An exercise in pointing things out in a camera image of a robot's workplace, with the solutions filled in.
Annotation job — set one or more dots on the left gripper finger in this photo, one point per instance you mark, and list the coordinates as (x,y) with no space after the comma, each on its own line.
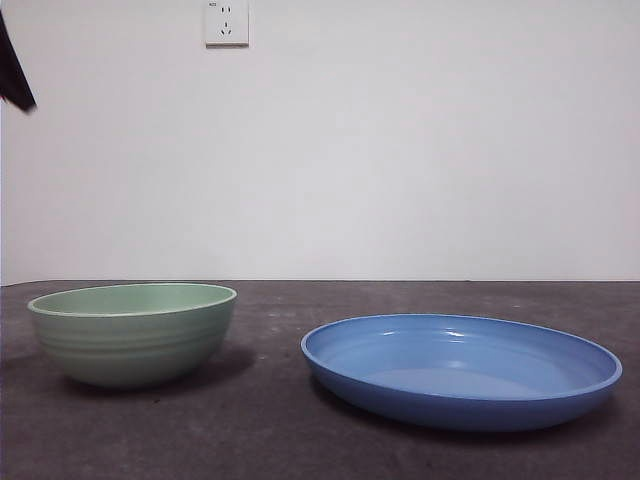
(14,75)

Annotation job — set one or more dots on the green ribbed bowl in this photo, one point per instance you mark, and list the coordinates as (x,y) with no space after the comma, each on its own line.
(130,350)

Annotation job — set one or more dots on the blue round plate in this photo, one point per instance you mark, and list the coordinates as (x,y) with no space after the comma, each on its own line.
(450,405)

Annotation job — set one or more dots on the white wall socket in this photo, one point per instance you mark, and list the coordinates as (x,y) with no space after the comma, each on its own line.
(227,25)

